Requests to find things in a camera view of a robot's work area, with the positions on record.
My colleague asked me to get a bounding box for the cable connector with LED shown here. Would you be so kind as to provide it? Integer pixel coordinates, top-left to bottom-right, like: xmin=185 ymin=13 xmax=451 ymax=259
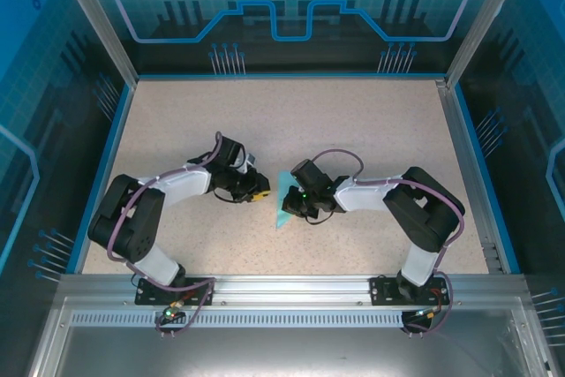
xmin=161 ymin=301 xmax=185 ymax=323
xmin=412 ymin=305 xmax=442 ymax=320

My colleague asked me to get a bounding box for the steel sheet tray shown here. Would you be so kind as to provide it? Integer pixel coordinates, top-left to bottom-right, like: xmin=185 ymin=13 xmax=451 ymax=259
xmin=26 ymin=297 xmax=557 ymax=377

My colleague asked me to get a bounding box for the light blue paper sheet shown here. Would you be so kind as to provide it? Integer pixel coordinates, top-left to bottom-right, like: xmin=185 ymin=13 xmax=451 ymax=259
xmin=274 ymin=170 xmax=301 ymax=230

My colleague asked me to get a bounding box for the aluminium mounting rail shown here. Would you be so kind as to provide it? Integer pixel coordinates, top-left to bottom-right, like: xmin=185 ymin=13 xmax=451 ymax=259
xmin=59 ymin=274 xmax=526 ymax=307

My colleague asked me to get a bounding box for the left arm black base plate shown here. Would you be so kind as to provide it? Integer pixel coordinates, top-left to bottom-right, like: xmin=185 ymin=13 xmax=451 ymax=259
xmin=134 ymin=276 xmax=216 ymax=306

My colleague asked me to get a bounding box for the aluminium frame post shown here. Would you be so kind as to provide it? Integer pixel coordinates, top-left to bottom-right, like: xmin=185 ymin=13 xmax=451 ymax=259
xmin=443 ymin=0 xmax=533 ymax=87
xmin=48 ymin=0 xmax=140 ymax=87

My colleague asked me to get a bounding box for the aluminium side rail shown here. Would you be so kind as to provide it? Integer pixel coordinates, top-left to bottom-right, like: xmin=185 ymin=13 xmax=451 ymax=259
xmin=434 ymin=79 xmax=507 ymax=275

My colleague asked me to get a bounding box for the slotted metal cable duct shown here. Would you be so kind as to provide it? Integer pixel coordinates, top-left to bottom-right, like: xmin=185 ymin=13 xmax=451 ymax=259
xmin=70 ymin=313 xmax=516 ymax=328

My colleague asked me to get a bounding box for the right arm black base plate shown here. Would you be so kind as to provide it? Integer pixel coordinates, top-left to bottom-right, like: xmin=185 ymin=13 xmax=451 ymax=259
xmin=369 ymin=275 xmax=448 ymax=306

